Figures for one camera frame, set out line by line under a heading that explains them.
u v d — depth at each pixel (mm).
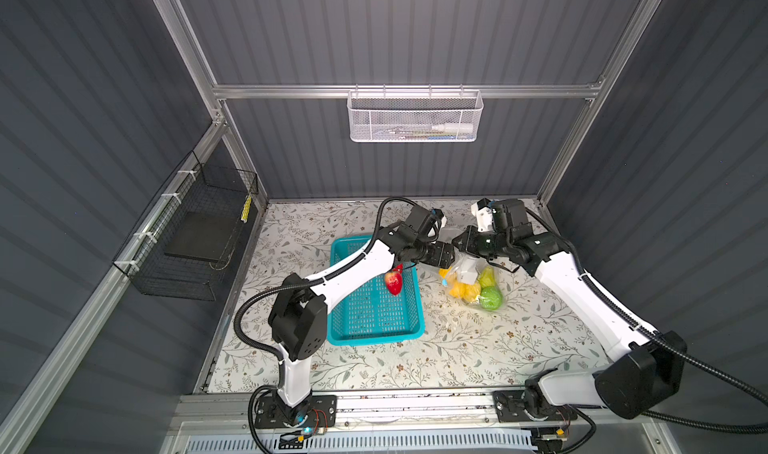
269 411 733
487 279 908
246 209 827
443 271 739
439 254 724
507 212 590
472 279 844
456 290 892
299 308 506
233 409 759
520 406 735
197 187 804
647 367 393
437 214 765
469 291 889
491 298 867
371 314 909
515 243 583
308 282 495
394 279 934
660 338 411
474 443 733
